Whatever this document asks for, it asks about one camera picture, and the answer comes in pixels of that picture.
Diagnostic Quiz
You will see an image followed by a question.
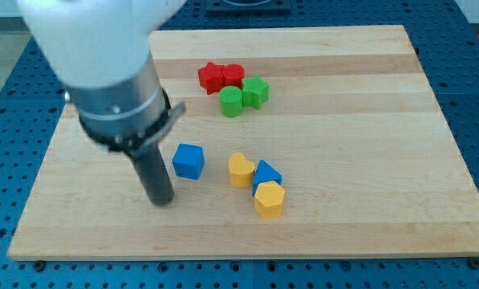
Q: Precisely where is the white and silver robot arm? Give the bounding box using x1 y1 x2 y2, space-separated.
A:
17 0 185 153

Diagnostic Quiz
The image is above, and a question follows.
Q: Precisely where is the blue cube block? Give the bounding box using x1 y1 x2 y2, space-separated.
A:
173 144 205 180

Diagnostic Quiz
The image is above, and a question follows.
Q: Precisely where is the yellow heart block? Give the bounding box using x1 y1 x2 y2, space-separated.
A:
228 153 255 188

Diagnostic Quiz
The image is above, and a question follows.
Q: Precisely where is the blue triangle block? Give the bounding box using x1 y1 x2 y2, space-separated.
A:
252 160 282 196

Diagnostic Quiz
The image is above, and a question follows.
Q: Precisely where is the green cylinder block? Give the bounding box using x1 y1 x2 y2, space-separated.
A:
219 86 243 118

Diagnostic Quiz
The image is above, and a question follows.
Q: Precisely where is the green star block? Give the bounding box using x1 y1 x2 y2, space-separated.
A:
242 75 270 110

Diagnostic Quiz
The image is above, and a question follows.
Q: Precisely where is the yellow hexagon block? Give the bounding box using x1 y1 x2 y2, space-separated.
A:
254 181 286 219

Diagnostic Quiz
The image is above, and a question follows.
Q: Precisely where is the red star block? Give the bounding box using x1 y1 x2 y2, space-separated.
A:
197 62 225 95

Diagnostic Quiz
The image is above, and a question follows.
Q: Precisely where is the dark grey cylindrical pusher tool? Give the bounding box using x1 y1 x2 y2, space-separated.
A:
129 144 174 206

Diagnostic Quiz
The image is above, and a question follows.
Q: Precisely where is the light wooden board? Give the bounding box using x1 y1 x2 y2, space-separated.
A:
8 25 479 261

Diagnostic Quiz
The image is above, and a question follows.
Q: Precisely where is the blue perforated table plate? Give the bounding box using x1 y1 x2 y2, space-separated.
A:
0 0 479 288

